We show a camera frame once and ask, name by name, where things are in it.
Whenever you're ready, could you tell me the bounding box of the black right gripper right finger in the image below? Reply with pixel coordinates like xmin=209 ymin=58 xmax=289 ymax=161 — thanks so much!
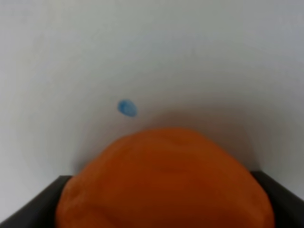
xmin=251 ymin=171 xmax=304 ymax=228

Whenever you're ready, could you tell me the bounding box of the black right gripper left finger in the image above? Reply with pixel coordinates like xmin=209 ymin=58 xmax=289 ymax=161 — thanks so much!
xmin=0 ymin=175 xmax=72 ymax=228

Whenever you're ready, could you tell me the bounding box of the orange tangerine fruit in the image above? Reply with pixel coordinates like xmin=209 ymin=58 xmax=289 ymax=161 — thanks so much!
xmin=55 ymin=128 xmax=275 ymax=228

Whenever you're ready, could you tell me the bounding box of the blue dot mark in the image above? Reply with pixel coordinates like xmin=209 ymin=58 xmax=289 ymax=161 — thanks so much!
xmin=117 ymin=99 xmax=137 ymax=117

